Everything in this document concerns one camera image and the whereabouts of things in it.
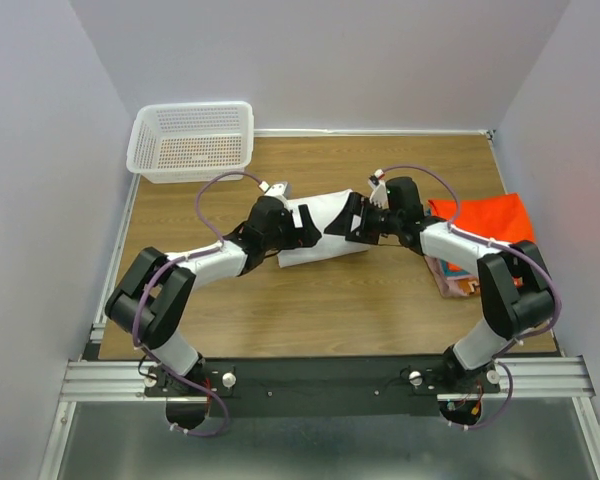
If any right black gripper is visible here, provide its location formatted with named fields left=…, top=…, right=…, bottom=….
left=323, top=191, right=401, bottom=246

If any white t shirt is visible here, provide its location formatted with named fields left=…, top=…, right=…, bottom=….
left=277, top=189, right=371, bottom=268

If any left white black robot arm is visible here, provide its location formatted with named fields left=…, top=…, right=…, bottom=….
left=104, top=196, right=322, bottom=395

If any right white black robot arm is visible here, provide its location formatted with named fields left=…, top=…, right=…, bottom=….
left=325, top=171, right=560, bottom=392

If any folded pink printed t shirt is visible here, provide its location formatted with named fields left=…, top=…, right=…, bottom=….
left=424, top=256, right=480, bottom=298

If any white plastic perforated basket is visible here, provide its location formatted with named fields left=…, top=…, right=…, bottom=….
left=126, top=101, right=254, bottom=184

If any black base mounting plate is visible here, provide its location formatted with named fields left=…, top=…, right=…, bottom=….
left=144, top=353, right=501, bottom=420

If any folded orange t shirt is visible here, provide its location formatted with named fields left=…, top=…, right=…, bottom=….
left=454, top=193, right=535, bottom=243

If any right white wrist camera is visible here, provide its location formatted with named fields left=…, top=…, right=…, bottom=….
left=368, top=169, right=388, bottom=208

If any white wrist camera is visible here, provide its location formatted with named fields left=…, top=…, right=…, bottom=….
left=258, top=181, right=291, bottom=201
left=368, top=169, right=388, bottom=208

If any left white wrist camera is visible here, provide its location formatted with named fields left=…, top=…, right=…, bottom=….
left=258, top=181, right=291, bottom=201

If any aluminium back frame rail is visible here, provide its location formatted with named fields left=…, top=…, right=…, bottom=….
left=254, top=128, right=495, bottom=139

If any aluminium frame rail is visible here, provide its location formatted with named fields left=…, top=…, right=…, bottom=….
left=254, top=128, right=495, bottom=139
left=80, top=175, right=140, bottom=361
left=60, top=356, right=595, bottom=402

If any aluminium left frame rail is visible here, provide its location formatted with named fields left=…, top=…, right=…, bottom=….
left=80, top=175, right=140, bottom=361

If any aluminium front frame rail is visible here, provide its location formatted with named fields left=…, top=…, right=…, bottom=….
left=60, top=356, right=595, bottom=402

